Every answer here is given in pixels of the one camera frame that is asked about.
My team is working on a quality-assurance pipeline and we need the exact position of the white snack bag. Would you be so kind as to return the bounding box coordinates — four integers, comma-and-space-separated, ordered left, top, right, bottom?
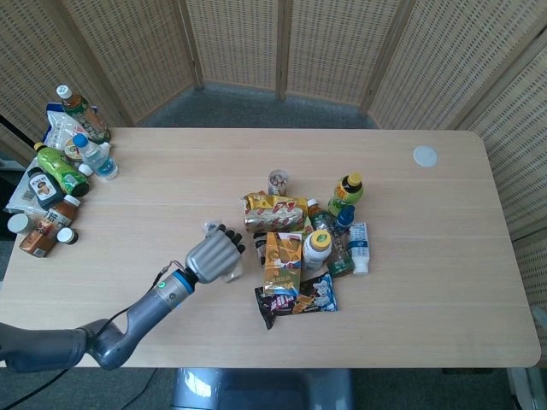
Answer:
41, 102, 106, 150

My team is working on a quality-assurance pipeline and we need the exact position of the black white snack packet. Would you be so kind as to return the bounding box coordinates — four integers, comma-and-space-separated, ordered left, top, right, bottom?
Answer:
251, 231, 268, 268

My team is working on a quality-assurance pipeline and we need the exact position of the white bottle blue label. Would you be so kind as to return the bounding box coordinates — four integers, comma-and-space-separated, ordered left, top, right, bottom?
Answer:
347, 221, 371, 276

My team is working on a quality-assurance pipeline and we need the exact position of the small dark jar white lid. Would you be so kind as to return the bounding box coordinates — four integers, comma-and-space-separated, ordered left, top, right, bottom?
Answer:
56, 226, 79, 246

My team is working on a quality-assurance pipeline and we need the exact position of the white round table grommet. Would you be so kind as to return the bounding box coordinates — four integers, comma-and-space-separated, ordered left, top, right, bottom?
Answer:
412, 145, 440, 168

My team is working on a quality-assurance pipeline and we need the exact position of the black sauce bottle mushroom label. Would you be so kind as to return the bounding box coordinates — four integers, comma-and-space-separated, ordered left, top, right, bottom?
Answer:
26, 167, 66, 210

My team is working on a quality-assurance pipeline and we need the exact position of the gold red-print snack bag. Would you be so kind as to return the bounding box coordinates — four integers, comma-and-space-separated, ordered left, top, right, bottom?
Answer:
242, 191, 311, 234

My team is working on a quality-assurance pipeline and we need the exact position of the green drink bottle yellow cap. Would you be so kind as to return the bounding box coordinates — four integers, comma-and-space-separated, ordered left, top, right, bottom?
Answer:
33, 142, 91, 197

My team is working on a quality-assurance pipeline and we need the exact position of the clear plastic item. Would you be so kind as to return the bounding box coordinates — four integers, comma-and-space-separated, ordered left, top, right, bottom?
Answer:
203, 220, 245, 284

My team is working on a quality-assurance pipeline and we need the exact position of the small clear plastic jar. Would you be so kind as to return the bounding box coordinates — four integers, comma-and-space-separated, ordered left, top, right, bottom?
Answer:
268, 169, 290, 197

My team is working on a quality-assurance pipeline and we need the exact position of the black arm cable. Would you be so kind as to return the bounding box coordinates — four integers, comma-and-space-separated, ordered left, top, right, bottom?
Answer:
0, 260, 187, 409

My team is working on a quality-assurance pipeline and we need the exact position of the clear plastic packaging bag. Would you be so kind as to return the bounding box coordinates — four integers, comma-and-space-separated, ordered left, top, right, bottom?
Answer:
3, 168, 42, 214

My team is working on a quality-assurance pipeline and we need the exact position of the white bottle yellow cap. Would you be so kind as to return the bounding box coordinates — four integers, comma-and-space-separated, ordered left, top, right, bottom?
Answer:
302, 229, 335, 272

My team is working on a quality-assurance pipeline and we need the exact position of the green tea bottle yellow cap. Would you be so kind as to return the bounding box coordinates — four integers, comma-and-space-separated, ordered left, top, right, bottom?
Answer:
327, 172, 366, 219

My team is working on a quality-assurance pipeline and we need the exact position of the orange gold snack packet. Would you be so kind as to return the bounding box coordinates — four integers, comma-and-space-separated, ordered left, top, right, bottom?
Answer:
262, 231, 306, 298

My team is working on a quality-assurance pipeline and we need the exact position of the clear water bottle blue cap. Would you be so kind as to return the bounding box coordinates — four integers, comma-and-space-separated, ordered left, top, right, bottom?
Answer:
72, 133, 120, 182

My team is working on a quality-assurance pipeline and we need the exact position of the woven bamboo folding screen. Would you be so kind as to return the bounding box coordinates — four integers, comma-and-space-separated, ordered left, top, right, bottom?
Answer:
0, 0, 547, 334

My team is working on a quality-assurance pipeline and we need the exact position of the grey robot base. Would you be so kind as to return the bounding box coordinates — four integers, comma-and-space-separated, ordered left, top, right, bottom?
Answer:
169, 367, 356, 410

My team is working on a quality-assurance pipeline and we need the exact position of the tall tea bottle white cap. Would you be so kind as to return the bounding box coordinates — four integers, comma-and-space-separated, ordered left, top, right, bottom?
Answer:
56, 85, 113, 144

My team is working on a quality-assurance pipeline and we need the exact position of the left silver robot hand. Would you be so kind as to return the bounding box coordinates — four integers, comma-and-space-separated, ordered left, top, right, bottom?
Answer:
184, 222, 247, 284

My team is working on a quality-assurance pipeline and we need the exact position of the tea bottle small white cap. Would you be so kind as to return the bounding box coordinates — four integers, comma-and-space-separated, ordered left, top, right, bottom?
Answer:
307, 198, 337, 232

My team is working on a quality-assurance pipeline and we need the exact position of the brown drink bottle white cap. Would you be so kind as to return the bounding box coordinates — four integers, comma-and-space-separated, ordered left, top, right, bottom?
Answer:
44, 194, 82, 230

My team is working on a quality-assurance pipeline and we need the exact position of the dark blue snack packet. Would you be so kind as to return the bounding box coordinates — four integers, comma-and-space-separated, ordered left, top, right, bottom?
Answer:
255, 272, 339, 331

